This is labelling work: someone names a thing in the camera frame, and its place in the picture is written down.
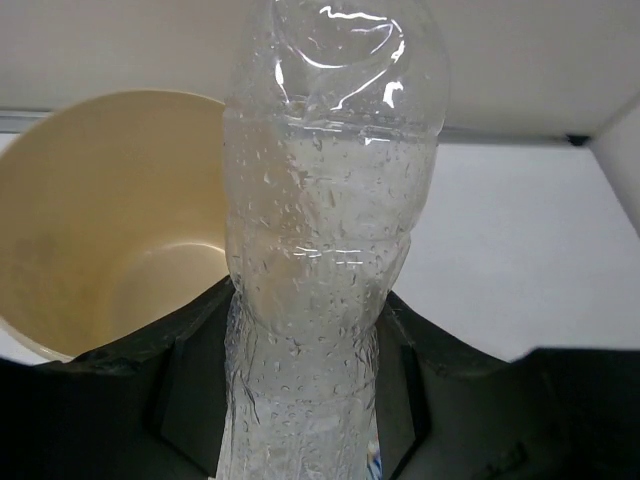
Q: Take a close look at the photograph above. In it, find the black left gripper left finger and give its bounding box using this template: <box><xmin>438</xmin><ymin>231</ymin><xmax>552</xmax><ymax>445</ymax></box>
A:
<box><xmin>1</xmin><ymin>279</ymin><xmax>234</xmax><ymax>479</ymax></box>

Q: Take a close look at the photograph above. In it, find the beige plastic bin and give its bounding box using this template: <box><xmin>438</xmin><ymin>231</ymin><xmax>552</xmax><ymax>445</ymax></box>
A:
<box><xmin>1</xmin><ymin>90</ymin><xmax>228</xmax><ymax>361</ymax></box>

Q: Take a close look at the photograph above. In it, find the clear unlabelled plastic bottle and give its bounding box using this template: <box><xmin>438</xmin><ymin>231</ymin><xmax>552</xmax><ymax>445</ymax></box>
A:
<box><xmin>218</xmin><ymin>1</ymin><xmax>450</xmax><ymax>479</ymax></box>

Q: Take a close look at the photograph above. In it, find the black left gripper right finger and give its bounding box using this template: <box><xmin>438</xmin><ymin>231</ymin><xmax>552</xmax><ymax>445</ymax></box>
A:
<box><xmin>376</xmin><ymin>294</ymin><xmax>639</xmax><ymax>479</ymax></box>

